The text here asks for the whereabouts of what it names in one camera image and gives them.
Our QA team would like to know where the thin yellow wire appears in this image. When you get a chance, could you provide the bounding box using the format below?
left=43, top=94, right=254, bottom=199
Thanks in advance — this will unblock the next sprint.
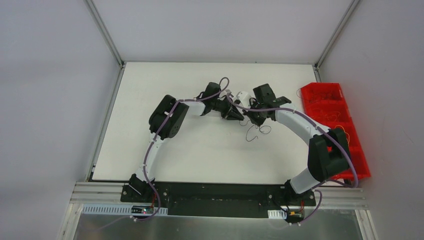
left=314, top=107, right=342, bottom=122

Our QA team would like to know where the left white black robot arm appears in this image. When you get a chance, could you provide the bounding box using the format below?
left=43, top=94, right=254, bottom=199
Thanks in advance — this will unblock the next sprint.
left=122, top=82, right=244, bottom=203

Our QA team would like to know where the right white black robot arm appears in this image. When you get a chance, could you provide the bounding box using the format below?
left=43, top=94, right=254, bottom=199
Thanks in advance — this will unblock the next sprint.
left=237, top=83, right=353, bottom=205

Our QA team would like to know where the red plastic bin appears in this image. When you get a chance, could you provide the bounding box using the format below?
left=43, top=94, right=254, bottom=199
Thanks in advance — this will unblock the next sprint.
left=296, top=82, right=372, bottom=180

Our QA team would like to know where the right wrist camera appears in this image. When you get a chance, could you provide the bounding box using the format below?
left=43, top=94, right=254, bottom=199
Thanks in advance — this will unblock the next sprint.
left=232, top=91, right=252, bottom=108

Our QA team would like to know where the right white cable duct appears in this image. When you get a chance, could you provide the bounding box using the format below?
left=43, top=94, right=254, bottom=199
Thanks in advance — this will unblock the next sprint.
left=267, top=209, right=287, bottom=220

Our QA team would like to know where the white cable duct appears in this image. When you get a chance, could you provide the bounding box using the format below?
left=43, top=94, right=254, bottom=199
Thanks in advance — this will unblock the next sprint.
left=81, top=204, right=157, bottom=217
left=267, top=209, right=287, bottom=220

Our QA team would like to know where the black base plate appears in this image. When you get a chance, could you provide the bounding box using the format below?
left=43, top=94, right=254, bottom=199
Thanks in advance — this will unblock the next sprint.
left=120, top=180, right=316, bottom=219

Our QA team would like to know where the aluminium frame rail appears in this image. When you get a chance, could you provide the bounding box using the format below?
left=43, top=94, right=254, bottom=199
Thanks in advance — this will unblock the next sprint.
left=70, top=182, right=369, bottom=210

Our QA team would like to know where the left white cable duct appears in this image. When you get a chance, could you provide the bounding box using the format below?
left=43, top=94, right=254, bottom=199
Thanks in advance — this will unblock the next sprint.
left=81, top=204, right=157, bottom=217

